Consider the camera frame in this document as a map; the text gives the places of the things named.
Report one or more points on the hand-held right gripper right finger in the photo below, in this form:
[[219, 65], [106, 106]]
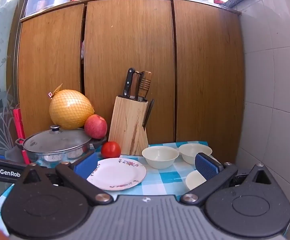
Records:
[[206, 166]]

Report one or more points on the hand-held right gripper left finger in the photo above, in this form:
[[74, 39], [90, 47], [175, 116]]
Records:
[[84, 166]]

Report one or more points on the cream bowl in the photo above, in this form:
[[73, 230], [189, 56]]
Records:
[[190, 152], [160, 158]]

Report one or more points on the white floral plate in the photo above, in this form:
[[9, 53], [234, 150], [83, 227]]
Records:
[[120, 173]]

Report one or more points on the red tomato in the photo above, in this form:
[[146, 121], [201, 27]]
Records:
[[111, 150]]

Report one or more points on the glass pot lid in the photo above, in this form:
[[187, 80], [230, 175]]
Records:
[[57, 140]]

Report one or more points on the red apple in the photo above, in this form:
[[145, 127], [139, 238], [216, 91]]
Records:
[[96, 127]]

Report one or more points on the blue checkered tablecloth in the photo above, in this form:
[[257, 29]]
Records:
[[165, 177]]

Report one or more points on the yellow fruit in red net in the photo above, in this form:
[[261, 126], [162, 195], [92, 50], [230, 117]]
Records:
[[69, 110]]

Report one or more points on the wooden cutting board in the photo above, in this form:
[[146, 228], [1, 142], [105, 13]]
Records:
[[127, 125]]

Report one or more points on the brown wooden cabinet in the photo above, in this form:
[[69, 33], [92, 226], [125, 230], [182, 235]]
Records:
[[125, 42]]

